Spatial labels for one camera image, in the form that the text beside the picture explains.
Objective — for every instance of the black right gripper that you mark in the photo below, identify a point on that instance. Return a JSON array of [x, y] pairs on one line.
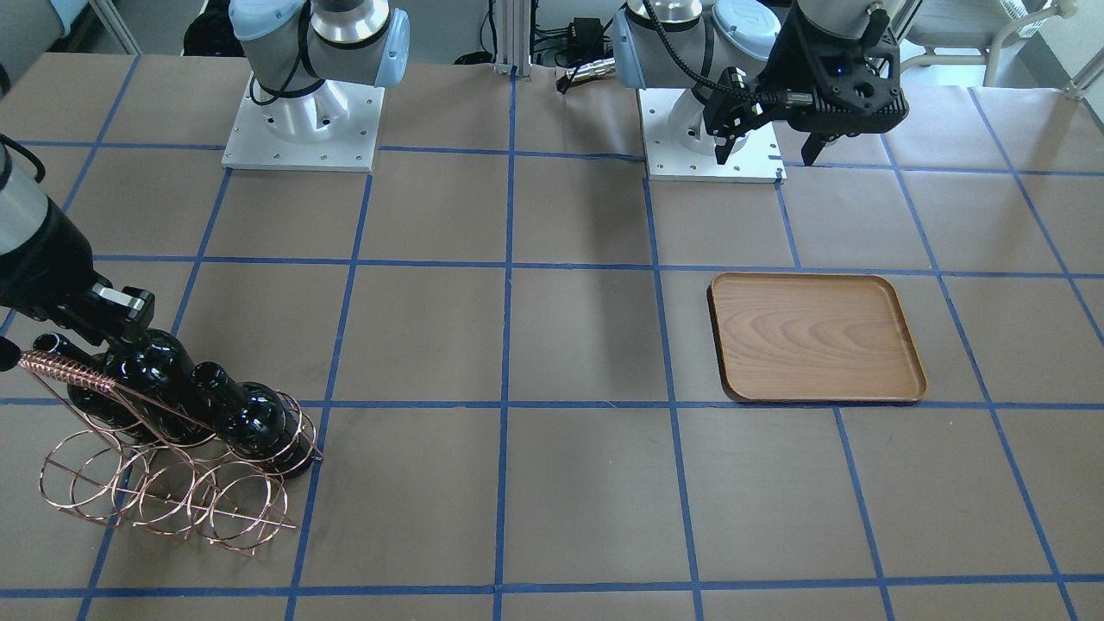
[[53, 274]]

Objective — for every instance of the copper wire bottle basket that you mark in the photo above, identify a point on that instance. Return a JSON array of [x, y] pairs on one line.
[[179, 492]]

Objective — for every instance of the dark wine bottle end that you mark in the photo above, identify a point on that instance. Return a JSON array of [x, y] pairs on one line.
[[254, 422]]

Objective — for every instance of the wooden tray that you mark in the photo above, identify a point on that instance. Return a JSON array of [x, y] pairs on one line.
[[797, 338]]

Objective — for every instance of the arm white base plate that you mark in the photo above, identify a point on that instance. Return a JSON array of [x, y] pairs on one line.
[[332, 129], [677, 147]]

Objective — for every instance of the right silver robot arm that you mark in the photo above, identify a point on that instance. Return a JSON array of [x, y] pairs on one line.
[[23, 201]]

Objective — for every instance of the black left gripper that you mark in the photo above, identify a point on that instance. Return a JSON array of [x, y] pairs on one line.
[[787, 57]]

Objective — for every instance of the dark wine bottle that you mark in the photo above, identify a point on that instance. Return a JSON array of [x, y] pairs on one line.
[[159, 367], [78, 371]]

